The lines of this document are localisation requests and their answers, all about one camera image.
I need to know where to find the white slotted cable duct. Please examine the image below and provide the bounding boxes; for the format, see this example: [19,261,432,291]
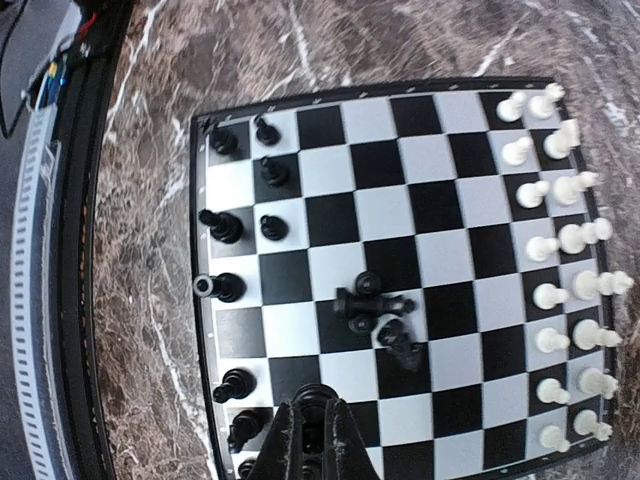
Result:
[9,106,68,479]

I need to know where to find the row of white chess pieces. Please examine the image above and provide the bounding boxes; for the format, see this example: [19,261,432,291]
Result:
[496,82,635,454]

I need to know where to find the pile of black chess pieces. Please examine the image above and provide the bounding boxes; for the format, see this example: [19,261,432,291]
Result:
[333,270,423,372]

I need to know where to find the black chess piece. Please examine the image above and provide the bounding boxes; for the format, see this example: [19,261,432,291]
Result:
[227,410,265,453]
[237,458,256,480]
[212,368,257,404]
[192,273,246,303]
[198,209,244,244]

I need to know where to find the black white chess board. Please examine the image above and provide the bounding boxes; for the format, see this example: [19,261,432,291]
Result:
[190,77,613,479]

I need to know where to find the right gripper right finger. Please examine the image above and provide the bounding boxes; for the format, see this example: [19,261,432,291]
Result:
[323,399,380,480]

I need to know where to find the black pawn second row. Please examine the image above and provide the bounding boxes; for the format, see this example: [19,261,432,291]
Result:
[259,156,290,188]

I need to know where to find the black chess piece corner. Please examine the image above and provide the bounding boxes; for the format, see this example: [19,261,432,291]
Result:
[200,118,238,156]

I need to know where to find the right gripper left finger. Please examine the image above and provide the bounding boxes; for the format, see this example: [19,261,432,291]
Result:
[247,402,304,480]

